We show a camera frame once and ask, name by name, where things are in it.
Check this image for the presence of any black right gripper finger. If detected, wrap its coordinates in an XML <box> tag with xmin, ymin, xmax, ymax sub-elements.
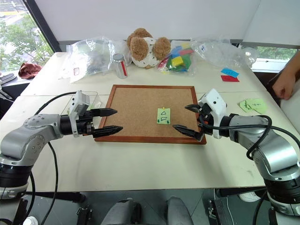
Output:
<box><xmin>172</xmin><ymin>124</ymin><xmax>205</xmax><ymax>142</ymax></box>
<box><xmin>184</xmin><ymin>104</ymin><xmax>202</xmax><ymax>113</ymax></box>

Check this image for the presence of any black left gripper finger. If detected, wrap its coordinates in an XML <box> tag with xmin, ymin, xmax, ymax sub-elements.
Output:
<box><xmin>90</xmin><ymin>108</ymin><xmax>118</xmax><ymax>118</ymax></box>
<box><xmin>92</xmin><ymin>125</ymin><xmax>124</xmax><ymax>139</ymax></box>

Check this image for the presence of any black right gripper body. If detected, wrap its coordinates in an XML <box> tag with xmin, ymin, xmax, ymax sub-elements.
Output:
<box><xmin>197</xmin><ymin>104</ymin><xmax>214</xmax><ymax>136</ymax></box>

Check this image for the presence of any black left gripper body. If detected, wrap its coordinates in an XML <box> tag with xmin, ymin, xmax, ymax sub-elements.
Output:
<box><xmin>76</xmin><ymin>109</ymin><xmax>95</xmax><ymax>138</ymax></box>

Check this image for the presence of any green paper note with drawings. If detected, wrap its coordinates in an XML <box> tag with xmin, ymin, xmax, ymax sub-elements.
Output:
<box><xmin>156</xmin><ymin>107</ymin><xmax>171</xmax><ymax>125</ymax></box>

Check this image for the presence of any wood-framed cork board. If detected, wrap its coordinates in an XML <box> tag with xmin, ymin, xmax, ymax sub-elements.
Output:
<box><xmin>94</xmin><ymin>84</ymin><xmax>208</xmax><ymax>145</ymax></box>

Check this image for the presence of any red card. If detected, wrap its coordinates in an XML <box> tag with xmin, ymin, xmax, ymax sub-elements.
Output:
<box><xmin>220</xmin><ymin>75</ymin><xmax>240</xmax><ymax>83</ymax></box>

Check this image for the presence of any blue card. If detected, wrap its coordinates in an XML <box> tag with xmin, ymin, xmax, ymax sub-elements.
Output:
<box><xmin>220</xmin><ymin>67</ymin><xmax>240</xmax><ymax>78</ymax></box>

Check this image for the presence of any person's bare hand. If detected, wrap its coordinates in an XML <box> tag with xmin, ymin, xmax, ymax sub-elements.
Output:
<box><xmin>271</xmin><ymin>67</ymin><xmax>300</xmax><ymax>99</ymax></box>

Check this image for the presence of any clear jar with grey lid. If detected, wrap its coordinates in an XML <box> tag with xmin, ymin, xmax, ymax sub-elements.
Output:
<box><xmin>112</xmin><ymin>53</ymin><xmax>129</xmax><ymax>79</ymax></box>

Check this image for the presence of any pile of green paper notes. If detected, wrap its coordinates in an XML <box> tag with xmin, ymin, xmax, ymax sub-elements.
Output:
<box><xmin>239</xmin><ymin>98</ymin><xmax>268</xmax><ymax>115</ymax></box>

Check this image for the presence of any bag of colourful blocks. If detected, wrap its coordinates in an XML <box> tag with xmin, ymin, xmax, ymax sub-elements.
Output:
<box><xmin>156</xmin><ymin>40</ymin><xmax>200</xmax><ymax>76</ymax></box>

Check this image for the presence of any clear plastic bag, red label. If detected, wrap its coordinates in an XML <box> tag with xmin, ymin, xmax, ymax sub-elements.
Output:
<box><xmin>58</xmin><ymin>36</ymin><xmax>128</xmax><ymax>83</ymax></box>

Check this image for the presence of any clear plastic bag, blue label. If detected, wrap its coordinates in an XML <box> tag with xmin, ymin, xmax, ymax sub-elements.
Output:
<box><xmin>191</xmin><ymin>34</ymin><xmax>260</xmax><ymax>69</ymax></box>

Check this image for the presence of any brown and white plush toy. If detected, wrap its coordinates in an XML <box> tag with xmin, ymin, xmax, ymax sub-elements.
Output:
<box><xmin>126</xmin><ymin>28</ymin><xmax>172</xmax><ymax>70</ymax></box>

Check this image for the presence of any dark red cloth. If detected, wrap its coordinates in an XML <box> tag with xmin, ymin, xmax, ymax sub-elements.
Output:
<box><xmin>18</xmin><ymin>62</ymin><xmax>43</xmax><ymax>80</ymax></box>

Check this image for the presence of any grey rounded shape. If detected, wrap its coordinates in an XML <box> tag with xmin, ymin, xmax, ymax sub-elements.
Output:
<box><xmin>165</xmin><ymin>196</ymin><xmax>195</xmax><ymax>225</ymax></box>
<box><xmin>100</xmin><ymin>198</ymin><xmax>142</xmax><ymax>225</ymax></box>

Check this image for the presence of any white shoe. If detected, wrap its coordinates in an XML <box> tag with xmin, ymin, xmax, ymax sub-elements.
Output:
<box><xmin>238</xmin><ymin>191</ymin><xmax>262</xmax><ymax>203</ymax></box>

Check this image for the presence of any white round cap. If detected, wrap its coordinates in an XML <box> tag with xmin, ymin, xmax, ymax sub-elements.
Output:
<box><xmin>22</xmin><ymin>216</ymin><xmax>38</xmax><ymax>225</ymax></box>

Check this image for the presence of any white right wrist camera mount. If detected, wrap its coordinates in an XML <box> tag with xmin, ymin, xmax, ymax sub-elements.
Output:
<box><xmin>198</xmin><ymin>88</ymin><xmax>228</xmax><ymax>139</ymax></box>

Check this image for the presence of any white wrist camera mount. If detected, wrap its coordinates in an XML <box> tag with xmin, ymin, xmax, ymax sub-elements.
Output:
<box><xmin>198</xmin><ymin>88</ymin><xmax>228</xmax><ymax>139</ymax></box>
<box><xmin>68</xmin><ymin>90</ymin><xmax>91</xmax><ymax>138</ymax></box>

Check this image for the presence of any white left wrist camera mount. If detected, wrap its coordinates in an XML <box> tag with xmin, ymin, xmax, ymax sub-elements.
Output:
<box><xmin>68</xmin><ymin>90</ymin><xmax>91</xmax><ymax>138</ymax></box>

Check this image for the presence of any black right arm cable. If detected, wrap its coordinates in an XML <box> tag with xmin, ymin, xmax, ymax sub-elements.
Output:
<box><xmin>198</xmin><ymin>114</ymin><xmax>274</xmax><ymax>161</ymax></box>

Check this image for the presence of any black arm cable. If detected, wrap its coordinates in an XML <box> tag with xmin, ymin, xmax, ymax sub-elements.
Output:
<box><xmin>198</xmin><ymin>114</ymin><xmax>274</xmax><ymax>161</ymax></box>
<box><xmin>14</xmin><ymin>91</ymin><xmax>78</xmax><ymax>225</ymax></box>

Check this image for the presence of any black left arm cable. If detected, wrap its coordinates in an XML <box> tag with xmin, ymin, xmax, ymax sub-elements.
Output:
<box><xmin>14</xmin><ymin>91</ymin><xmax>78</xmax><ymax>225</ymax></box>

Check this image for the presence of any black window frame post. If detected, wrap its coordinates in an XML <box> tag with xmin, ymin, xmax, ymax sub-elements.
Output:
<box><xmin>24</xmin><ymin>0</ymin><xmax>63</xmax><ymax>53</ymax></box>

